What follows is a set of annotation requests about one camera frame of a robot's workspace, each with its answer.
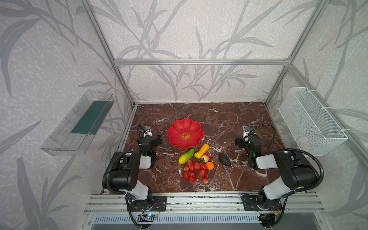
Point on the dark fake avocado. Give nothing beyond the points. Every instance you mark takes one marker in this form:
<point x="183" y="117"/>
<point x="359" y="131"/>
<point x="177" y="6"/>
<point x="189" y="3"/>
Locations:
<point x="224" y="160"/>

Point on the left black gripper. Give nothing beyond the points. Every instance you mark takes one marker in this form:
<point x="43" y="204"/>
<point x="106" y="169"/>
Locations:
<point x="145" y="138"/>

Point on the green yellow fake mango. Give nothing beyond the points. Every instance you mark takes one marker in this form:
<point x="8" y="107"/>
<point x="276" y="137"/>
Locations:
<point x="186" y="156"/>

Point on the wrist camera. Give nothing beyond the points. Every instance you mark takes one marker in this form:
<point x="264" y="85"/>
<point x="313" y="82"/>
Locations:
<point x="246" y="131"/>
<point x="147" y="131"/>

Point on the small fake orange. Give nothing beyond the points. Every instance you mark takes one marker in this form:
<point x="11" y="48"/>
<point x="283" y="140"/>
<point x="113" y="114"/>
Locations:
<point x="210" y="165"/>

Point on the red fake grape bunch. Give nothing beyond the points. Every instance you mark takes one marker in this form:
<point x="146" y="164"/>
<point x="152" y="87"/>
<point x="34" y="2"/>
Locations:
<point x="195" y="171"/>

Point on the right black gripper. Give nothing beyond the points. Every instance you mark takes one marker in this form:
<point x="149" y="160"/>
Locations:
<point x="245" y="139"/>

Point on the yellow orange fake squash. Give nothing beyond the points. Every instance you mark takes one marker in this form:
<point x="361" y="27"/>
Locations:
<point x="204" y="149"/>

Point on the white wire mesh basket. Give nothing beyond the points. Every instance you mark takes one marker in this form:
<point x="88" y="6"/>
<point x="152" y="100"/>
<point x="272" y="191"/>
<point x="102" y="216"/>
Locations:
<point x="310" y="124"/>

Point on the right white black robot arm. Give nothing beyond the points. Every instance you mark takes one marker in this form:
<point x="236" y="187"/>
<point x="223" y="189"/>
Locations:
<point x="299" y="171"/>

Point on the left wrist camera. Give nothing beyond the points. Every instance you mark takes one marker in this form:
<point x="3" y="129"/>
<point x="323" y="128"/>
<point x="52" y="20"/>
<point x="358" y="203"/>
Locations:
<point x="147" y="131"/>

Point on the clear plastic wall bin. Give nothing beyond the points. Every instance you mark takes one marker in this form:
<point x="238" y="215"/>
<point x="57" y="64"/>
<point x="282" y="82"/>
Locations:
<point x="75" y="133"/>

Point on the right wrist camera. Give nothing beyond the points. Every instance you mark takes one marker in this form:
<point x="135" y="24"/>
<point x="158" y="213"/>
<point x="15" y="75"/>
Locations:
<point x="246" y="131"/>

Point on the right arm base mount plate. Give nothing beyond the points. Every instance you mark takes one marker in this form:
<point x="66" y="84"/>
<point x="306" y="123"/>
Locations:
<point x="260" y="203"/>

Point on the red flower-shaped fruit bowl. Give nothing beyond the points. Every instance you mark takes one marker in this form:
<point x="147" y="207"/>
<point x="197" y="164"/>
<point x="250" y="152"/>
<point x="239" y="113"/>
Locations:
<point x="185" y="133"/>

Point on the small green circuit board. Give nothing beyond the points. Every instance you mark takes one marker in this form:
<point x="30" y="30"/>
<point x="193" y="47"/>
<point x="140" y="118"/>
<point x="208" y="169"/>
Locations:
<point x="148" y="217"/>

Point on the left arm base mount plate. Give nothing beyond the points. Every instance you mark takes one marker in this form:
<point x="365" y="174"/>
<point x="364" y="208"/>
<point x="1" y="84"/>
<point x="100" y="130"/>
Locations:
<point x="154" y="203"/>

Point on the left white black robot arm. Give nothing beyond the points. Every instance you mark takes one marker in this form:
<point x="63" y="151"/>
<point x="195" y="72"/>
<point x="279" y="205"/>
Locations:
<point x="121" y="175"/>

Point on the aluminium front rail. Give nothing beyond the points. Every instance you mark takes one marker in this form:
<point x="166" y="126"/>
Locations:
<point x="202" y="202"/>

